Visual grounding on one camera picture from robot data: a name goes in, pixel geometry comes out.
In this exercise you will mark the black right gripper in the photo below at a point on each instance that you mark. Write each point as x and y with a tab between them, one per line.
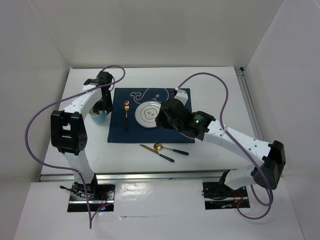
161	120

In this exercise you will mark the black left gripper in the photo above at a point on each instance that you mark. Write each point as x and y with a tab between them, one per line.
107	106

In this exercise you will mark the light blue mug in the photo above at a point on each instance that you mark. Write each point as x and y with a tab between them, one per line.
98	118

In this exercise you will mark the gold fork green handle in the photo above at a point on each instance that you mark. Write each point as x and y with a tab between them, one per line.
126	108

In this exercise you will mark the white plate with dark rim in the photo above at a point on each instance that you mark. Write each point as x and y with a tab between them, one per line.
146	114

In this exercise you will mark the blue placemat with whale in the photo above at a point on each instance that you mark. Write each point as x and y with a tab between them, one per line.
136	133

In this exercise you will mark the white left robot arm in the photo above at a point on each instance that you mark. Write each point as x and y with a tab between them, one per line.
68	132

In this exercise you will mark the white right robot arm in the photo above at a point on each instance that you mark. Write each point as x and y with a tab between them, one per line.
267	160

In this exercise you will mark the gold spoon green handle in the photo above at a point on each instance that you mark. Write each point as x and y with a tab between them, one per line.
159	146

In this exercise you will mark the gold knife green handle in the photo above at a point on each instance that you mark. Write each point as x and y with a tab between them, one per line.
157	153

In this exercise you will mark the aluminium front rail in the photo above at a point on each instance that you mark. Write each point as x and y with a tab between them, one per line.
170	175

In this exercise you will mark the aluminium rail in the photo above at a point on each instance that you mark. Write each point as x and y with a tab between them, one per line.
248	121
170	175

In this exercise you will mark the aluminium right side rail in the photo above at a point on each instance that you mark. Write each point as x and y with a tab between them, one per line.
248	121

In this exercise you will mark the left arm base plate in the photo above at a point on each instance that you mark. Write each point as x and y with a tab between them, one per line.
103	199

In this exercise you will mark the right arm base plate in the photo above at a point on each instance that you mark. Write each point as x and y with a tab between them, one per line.
218	197

